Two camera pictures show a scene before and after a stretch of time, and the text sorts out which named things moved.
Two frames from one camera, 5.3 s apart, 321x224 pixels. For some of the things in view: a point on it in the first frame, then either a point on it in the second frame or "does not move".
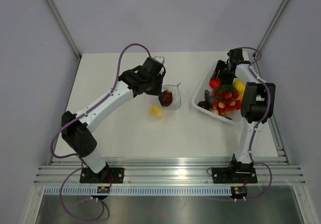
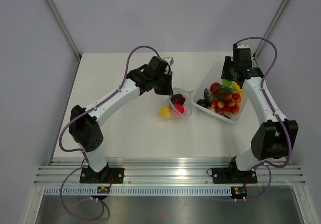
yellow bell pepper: (156, 111) → (164, 112)
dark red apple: (166, 98) → (177, 98)
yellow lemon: (238, 85) does not move
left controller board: (104, 189) does not move
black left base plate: (107, 176) does not move
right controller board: (238, 192) does not move
